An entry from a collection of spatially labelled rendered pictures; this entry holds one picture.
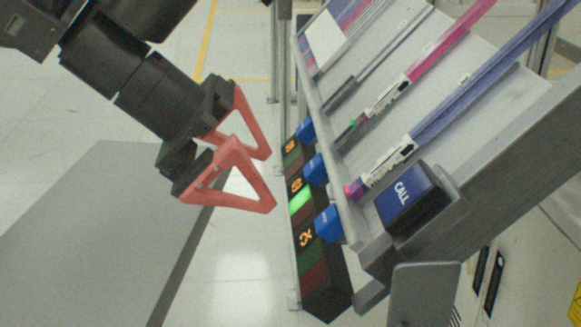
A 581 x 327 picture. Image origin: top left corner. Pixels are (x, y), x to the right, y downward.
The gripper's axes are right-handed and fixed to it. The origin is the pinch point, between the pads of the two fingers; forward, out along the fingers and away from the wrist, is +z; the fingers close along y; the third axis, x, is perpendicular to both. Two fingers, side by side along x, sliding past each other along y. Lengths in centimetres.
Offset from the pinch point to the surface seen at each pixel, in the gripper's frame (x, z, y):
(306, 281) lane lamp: 5.0, 10.1, -2.7
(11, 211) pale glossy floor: 113, -12, 112
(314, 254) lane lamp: 3.4, 10.1, -0.2
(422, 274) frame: -7.1, 8.4, -14.0
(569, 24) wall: -99, 184, 277
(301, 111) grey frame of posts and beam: 7, 20, 61
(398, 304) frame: -4.1, 9.2, -14.0
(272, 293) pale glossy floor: 53, 53, 66
